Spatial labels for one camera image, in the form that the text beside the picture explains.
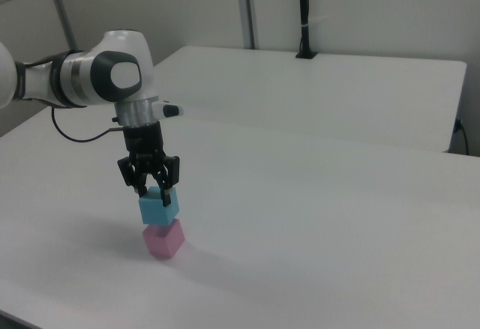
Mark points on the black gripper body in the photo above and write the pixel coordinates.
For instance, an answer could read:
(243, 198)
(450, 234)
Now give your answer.
(144, 141)

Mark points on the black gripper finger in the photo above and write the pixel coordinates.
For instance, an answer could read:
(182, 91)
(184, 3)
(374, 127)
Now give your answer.
(137, 173)
(168, 171)

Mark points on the blue foam cube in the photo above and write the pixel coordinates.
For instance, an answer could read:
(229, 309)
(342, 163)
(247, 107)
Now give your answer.
(157, 213)

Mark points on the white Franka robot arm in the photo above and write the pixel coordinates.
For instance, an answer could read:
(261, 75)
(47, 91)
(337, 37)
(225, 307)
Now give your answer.
(123, 44)

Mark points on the pink foam cube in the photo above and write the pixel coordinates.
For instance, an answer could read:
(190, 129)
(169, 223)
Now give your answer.
(165, 243)

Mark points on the grey partition post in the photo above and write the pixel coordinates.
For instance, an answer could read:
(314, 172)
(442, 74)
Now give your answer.
(245, 6)
(60, 6)

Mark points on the black camera pole with base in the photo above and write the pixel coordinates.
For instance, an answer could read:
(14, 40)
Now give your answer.
(304, 6)

